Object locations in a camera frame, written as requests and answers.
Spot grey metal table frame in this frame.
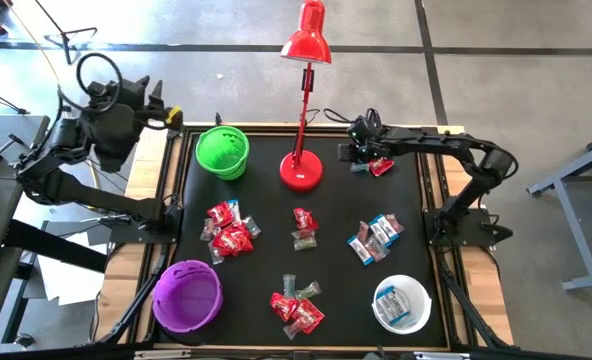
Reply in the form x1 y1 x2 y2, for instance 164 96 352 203
525 127 592 292

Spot green plastic bucket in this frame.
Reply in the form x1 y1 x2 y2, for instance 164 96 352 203
194 124 251 182

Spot black tripod stand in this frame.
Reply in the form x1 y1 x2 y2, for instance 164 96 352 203
33 0 100 66

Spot red desk lamp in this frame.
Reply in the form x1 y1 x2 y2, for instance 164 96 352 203
279 0 333 193

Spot white paper sheets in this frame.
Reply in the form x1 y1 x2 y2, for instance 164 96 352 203
38 232 108 307

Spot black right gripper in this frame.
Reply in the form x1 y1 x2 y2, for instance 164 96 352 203
337 115 395 163

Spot black table mat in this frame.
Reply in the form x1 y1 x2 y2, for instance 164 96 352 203
178 132 450 349

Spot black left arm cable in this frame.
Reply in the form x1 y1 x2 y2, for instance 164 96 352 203
74 51 124 114

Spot red candy packet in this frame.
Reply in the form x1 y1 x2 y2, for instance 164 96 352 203
228 221 255 254
206 201 235 229
269 291 300 323
368 156 396 178
292 207 320 232
291 299 326 335
211 227 242 258

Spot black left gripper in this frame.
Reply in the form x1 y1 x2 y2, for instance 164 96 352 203
91 74 166 161

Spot white plastic bucket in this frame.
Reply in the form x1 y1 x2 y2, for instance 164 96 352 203
371 273 433 335

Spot black metal beam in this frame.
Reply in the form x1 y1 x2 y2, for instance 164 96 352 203
3 219 108 274

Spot yellow floor cable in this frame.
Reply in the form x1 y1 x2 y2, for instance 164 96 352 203
4 0 103 194

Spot purple plastic bucket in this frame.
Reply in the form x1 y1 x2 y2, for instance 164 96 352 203
151 258 224 335

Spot silver metal bracket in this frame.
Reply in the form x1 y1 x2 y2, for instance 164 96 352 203
414 351 472 360
134 349 192 360

